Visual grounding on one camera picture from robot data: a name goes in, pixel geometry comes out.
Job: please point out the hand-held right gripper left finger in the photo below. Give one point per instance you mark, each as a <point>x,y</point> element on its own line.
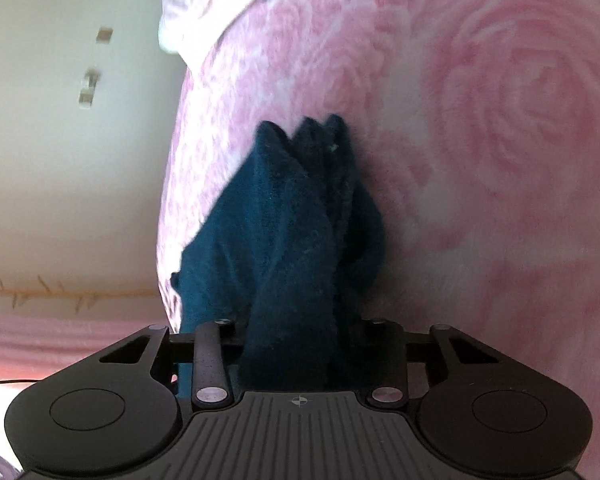
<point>210,355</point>

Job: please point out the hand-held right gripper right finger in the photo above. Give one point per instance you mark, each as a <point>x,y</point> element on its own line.
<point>380,335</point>

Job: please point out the blue fleece garment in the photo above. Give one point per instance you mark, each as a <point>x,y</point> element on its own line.
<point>280,235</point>

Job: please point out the pink floral blanket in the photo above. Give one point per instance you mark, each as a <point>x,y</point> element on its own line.
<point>480,110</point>

